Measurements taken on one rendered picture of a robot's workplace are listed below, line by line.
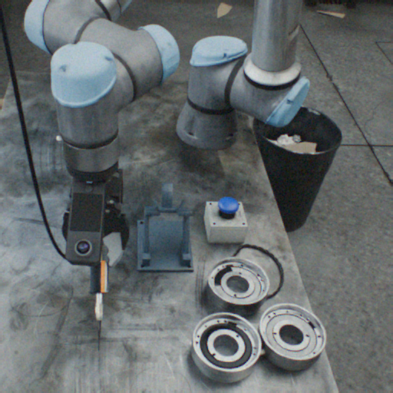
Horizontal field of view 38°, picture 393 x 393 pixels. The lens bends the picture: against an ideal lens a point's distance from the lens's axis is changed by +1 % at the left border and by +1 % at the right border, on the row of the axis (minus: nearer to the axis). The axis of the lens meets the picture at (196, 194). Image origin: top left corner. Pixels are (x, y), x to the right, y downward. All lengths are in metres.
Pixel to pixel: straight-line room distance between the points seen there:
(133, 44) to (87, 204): 0.22
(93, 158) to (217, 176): 0.54
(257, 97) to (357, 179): 1.61
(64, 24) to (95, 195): 0.23
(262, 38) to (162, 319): 0.54
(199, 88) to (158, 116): 0.19
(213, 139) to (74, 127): 0.63
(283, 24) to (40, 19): 0.45
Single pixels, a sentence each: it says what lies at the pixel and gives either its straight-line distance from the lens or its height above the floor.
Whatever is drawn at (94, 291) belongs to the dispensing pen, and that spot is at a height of 0.87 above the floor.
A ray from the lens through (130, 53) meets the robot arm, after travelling 0.74.
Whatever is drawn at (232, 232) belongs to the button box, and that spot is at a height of 0.83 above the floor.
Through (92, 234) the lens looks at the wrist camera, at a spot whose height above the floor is 1.02.
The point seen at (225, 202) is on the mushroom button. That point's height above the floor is 0.87.
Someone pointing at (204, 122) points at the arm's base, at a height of 0.86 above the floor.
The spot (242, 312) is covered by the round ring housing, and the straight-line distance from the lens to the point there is 0.95.
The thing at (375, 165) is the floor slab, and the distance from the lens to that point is 2.87.
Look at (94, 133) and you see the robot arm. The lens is 0.71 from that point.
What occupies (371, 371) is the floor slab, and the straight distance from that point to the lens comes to 2.01.
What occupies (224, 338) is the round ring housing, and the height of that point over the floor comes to 0.82.
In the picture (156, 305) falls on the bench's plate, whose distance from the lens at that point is 0.97.
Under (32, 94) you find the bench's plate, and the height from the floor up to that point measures 0.80.
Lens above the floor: 1.56
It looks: 40 degrees down
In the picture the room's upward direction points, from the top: 8 degrees clockwise
